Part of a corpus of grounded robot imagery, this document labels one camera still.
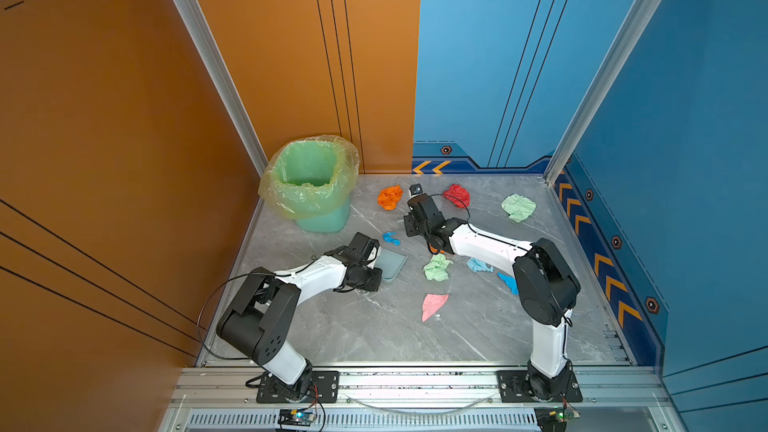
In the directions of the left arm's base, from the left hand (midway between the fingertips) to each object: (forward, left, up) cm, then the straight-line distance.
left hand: (377, 279), depth 92 cm
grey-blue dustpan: (+5, -4, +1) cm, 6 cm away
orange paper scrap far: (+33, -3, +1) cm, 33 cm away
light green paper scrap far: (+28, -50, +2) cm, 58 cm away
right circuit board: (-34, -44, -1) cm, 55 cm away
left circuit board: (-35, +18, -2) cm, 39 cm away
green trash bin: (+17, +16, +6) cm, 24 cm away
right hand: (+17, -10, +11) cm, 22 cm away
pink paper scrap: (-7, -16, 0) cm, 18 cm away
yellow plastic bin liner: (+11, +18, +24) cm, 32 cm away
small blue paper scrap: (+16, -3, 0) cm, 16 cm away
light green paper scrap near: (+3, -18, +2) cm, 19 cm away
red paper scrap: (+34, -29, +2) cm, 45 cm away
